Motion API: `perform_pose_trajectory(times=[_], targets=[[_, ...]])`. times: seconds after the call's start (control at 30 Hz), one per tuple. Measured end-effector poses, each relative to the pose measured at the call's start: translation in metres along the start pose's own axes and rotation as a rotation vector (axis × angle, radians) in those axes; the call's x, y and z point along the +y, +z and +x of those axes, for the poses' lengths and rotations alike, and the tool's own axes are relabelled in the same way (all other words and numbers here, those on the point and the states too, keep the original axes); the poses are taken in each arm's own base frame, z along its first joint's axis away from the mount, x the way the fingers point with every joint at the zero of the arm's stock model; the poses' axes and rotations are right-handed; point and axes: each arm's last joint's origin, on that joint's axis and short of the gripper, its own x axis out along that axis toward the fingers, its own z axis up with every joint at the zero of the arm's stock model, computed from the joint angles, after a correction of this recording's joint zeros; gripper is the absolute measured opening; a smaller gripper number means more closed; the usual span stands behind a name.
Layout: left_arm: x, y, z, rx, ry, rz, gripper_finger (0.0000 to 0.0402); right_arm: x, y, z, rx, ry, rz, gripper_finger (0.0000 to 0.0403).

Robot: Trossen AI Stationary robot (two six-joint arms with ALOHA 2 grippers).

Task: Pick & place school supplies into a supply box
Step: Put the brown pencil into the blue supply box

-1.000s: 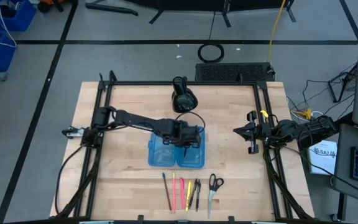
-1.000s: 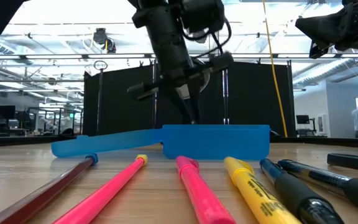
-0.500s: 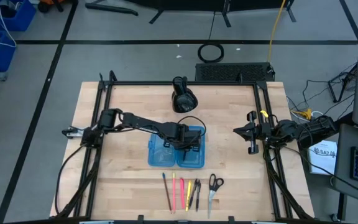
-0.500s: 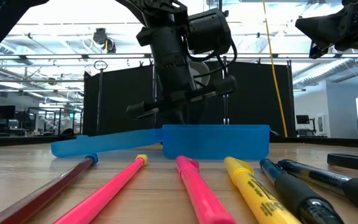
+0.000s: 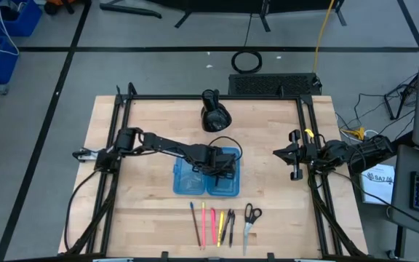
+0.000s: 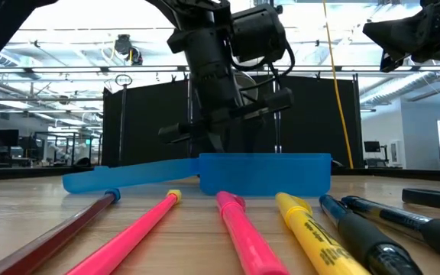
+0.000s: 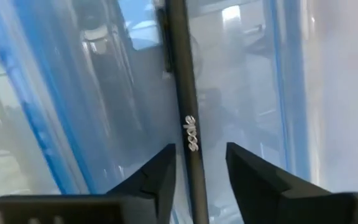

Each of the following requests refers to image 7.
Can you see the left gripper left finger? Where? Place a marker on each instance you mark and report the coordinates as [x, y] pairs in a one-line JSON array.
[[141, 199]]

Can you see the blue transparent supply box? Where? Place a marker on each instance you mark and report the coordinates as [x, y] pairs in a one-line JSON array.
[[57, 93]]

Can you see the black pen with scale print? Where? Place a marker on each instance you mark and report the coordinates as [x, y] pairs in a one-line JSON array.
[[186, 93]]

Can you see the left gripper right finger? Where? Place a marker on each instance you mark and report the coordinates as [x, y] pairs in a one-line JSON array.
[[259, 193]]

